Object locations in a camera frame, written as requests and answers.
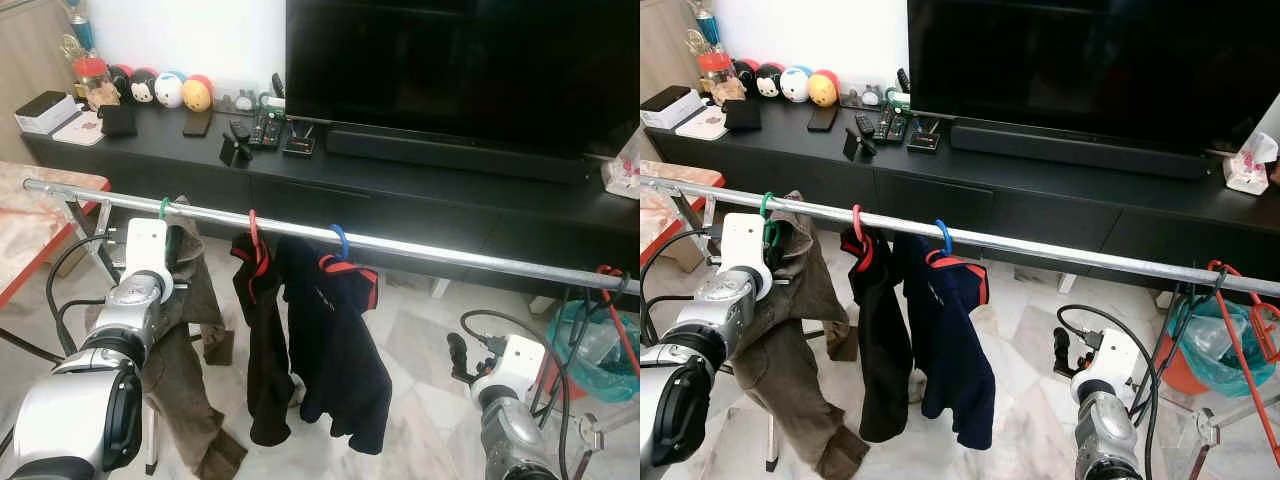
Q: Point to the teal plastic bin bag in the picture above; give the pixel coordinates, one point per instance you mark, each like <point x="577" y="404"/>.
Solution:
<point x="1225" y="345"/>
<point x="600" y="350"/>

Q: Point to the glass jar red lid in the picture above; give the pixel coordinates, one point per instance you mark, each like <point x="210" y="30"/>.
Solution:
<point x="95" y="85"/>
<point x="720" y="80"/>

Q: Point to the black smartphone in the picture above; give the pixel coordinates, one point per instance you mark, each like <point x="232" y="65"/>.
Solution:
<point x="198" y="124"/>
<point x="823" y="119"/>

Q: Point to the black flat screen television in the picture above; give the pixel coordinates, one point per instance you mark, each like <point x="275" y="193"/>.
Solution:
<point x="1090" y="70"/>
<point x="460" y="70"/>

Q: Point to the red plastic hanger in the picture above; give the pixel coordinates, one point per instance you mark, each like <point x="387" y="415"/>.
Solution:
<point x="622" y="320"/>
<point x="1250" y="340"/>
<point x="857" y="230"/>
<point x="254" y="235"/>

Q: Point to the small black device box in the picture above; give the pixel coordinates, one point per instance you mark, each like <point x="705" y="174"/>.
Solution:
<point x="925" y="140"/>
<point x="300" y="145"/>

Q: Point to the silver metal clothes rack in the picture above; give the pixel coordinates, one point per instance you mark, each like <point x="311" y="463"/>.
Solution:
<point x="1040" y="243"/>
<point x="420" y="253"/>

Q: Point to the blue plastic hanger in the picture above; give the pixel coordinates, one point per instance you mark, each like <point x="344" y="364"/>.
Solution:
<point x="947" y="236"/>
<point x="343" y="240"/>

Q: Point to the green white mug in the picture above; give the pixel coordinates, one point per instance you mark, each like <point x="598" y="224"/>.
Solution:
<point x="272" y="102"/>
<point x="898" y="98"/>

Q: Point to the red waste bin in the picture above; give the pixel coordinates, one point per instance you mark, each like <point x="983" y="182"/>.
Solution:
<point x="1172" y="372"/>
<point x="555" y="378"/>

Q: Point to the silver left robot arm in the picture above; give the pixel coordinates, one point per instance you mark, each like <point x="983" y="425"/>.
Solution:
<point x="690" y="390"/>
<point x="80" y="400"/>

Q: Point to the blue gold trophy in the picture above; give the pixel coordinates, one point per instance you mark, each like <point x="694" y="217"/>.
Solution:
<point x="78" y="25"/>
<point x="707" y="20"/>

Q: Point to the flat white box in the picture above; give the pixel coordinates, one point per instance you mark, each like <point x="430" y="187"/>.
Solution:
<point x="78" y="128"/>
<point x="702" y="123"/>

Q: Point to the black polo shirt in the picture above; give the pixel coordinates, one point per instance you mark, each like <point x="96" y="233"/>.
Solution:
<point x="268" y="350"/>
<point x="880" y="350"/>

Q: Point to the white blue plush ball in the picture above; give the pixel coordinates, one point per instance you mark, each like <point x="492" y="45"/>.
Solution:
<point x="170" y="90"/>
<point x="796" y="85"/>

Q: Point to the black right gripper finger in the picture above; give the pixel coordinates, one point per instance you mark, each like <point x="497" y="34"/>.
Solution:
<point x="457" y="352"/>
<point x="1063" y="346"/>

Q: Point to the black wallet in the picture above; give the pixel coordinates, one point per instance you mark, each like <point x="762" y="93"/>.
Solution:
<point x="743" y="115"/>
<point x="119" y="120"/>

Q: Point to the white pink tissue pack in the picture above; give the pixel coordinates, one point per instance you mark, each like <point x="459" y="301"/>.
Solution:
<point x="625" y="175"/>
<point x="1250" y="170"/>

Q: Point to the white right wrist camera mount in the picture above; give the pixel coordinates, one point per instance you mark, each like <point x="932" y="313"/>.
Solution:
<point x="515" y="365"/>
<point x="1110" y="362"/>

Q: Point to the white black box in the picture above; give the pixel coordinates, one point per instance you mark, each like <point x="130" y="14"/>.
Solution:
<point x="45" y="112"/>
<point x="668" y="107"/>

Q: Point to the navy shirt red stripes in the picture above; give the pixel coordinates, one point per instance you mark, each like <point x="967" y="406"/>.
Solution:
<point x="335" y="350"/>
<point x="950" y="350"/>

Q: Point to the long black TV cabinet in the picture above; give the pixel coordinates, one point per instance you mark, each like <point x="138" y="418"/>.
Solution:
<point x="400" y="205"/>
<point x="1020" y="200"/>

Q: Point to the black soundbar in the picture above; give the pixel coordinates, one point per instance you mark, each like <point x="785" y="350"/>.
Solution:
<point x="1080" y="150"/>

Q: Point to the marble top folding table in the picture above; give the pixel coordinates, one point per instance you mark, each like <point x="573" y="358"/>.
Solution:
<point x="660" y="215"/>
<point x="25" y="230"/>

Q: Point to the green plastic hanger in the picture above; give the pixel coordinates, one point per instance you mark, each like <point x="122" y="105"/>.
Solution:
<point x="768" y="210"/>
<point x="164" y="208"/>

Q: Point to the black mouse plush red bow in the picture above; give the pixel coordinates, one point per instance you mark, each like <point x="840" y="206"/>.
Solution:
<point x="768" y="82"/>
<point x="143" y="88"/>

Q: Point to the black mouse plush ball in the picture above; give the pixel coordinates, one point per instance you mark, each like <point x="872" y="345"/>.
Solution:
<point x="745" y="77"/>
<point x="120" y="82"/>

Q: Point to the small grey figurine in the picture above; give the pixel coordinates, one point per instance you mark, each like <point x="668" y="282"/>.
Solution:
<point x="870" y="96"/>
<point x="243" y="100"/>

